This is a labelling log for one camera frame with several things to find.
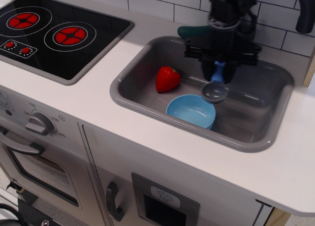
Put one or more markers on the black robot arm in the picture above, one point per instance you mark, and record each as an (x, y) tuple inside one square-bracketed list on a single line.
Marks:
[(226, 14)]

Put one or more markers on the dark grey faucet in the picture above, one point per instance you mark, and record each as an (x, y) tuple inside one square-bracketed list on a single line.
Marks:
[(270, 22)]

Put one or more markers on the light blue bowl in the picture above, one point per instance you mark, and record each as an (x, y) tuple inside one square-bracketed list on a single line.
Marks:
[(193, 109)]

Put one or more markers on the black toy stovetop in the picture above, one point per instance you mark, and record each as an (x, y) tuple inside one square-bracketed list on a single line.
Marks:
[(56, 40)]

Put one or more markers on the red toy strawberry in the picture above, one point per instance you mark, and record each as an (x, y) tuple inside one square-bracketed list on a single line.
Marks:
[(167, 79)]

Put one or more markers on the teal toy vegetable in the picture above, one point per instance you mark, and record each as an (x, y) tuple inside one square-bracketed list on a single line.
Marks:
[(191, 31)]

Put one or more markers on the grey oven door handle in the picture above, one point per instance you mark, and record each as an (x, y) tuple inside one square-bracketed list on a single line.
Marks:
[(33, 149)]

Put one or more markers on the grey dispenser panel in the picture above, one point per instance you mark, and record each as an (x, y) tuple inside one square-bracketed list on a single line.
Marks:
[(161, 206)]

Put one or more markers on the grey oven knob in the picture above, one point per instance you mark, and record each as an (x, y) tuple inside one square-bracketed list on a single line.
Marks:
[(39, 124)]

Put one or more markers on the grey cabinet door handle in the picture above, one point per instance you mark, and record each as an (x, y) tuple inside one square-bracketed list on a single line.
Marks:
[(115, 212)]

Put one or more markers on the toy oven door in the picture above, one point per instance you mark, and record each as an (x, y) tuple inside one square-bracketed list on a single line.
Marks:
[(58, 176)]

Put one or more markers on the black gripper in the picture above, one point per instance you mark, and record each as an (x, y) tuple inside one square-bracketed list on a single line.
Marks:
[(223, 45)]

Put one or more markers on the grey sink basin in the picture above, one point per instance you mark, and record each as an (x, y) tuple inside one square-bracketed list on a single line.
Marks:
[(249, 118)]

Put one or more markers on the blue grey toy spoon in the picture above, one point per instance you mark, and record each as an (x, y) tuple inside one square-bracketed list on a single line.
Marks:
[(215, 91)]

